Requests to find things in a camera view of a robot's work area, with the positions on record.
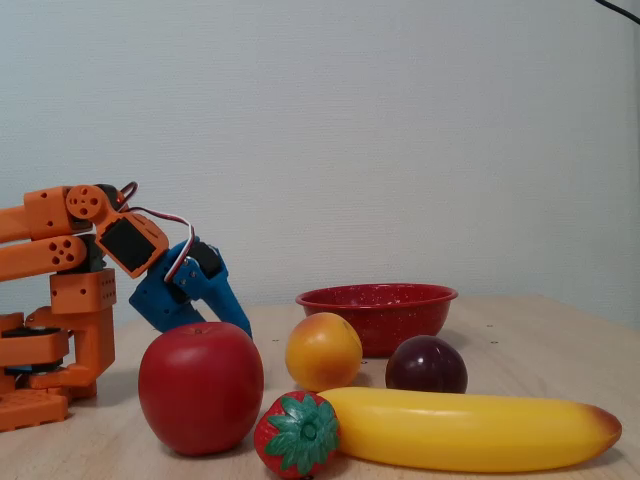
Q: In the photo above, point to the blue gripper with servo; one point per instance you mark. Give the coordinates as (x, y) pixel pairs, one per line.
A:
(167, 290)

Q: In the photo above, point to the red toy strawberry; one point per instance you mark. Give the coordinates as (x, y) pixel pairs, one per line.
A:
(285, 450)

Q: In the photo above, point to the dark purple toy plum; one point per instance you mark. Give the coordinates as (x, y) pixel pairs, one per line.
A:
(425, 367)

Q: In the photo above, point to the yellow toy banana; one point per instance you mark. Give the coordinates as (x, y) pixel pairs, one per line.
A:
(470, 435)

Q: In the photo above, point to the orange yellow toy peach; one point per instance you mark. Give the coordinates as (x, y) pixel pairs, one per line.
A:
(322, 355)

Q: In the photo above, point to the red toy apple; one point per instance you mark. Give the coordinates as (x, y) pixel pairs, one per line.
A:
(200, 390)

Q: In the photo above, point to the red speckled enamel bowl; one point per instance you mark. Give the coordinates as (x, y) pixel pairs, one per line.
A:
(400, 320)

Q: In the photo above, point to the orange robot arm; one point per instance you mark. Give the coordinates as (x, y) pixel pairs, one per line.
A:
(80, 300)

